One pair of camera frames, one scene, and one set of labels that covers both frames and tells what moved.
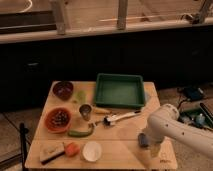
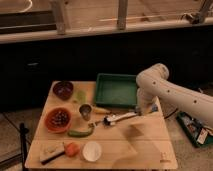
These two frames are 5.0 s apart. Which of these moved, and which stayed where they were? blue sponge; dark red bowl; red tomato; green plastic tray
Moved: blue sponge
Stayed: green plastic tray; red tomato; dark red bowl
